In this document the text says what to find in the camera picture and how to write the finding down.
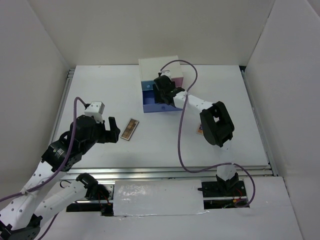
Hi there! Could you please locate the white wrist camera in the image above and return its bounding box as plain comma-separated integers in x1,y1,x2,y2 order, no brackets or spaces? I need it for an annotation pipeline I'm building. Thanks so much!
158,70,172,79
84,101,105,124

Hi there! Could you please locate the white taped cover plate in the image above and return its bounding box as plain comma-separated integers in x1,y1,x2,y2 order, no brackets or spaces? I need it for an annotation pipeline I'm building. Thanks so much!
113,179,206,217

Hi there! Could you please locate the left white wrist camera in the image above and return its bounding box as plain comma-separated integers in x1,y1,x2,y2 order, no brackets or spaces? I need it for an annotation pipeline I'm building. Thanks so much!
84,101,105,124

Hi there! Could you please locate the light blue small drawer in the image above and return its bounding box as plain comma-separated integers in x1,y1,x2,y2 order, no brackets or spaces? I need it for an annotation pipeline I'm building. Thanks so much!
140,80,155,92

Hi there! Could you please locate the purple bottom drawer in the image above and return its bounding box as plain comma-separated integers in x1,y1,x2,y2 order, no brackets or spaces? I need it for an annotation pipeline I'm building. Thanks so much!
142,90,182,113

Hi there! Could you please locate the aluminium front rail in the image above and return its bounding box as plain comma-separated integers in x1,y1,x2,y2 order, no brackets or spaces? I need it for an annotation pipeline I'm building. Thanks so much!
59,166,273,180

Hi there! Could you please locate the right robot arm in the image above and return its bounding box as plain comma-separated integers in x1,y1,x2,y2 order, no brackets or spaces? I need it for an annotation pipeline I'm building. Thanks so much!
153,75,239,196

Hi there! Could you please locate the purple cable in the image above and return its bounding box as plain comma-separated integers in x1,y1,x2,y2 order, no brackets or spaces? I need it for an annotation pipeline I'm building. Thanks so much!
0,96,88,240
159,59,256,208

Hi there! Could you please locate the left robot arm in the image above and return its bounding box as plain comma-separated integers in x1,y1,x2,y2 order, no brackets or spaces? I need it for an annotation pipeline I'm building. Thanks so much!
0,115,120,240

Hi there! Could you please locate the colourful small eyeshadow palette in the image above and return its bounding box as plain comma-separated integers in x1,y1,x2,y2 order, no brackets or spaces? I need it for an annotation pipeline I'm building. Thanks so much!
196,123,203,135

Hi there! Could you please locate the long brown eyeshadow palette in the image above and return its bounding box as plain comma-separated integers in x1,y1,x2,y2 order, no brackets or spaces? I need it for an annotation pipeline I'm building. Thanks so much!
120,118,139,141

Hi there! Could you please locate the pink drawer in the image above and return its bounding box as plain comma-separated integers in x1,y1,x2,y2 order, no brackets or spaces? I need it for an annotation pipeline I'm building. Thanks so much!
171,76,184,88

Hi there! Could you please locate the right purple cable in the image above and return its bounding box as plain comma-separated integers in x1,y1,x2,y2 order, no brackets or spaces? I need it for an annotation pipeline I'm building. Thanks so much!
159,59,256,208

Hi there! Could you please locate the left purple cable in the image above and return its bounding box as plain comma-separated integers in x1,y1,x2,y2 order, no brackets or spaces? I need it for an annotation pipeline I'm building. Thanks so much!
0,96,88,240

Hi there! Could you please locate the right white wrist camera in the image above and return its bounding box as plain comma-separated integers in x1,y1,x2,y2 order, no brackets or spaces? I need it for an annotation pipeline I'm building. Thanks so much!
158,70,172,79

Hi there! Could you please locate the white drawer cabinet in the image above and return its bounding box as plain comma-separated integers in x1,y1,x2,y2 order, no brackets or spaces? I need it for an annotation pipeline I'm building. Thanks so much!
138,55,184,81

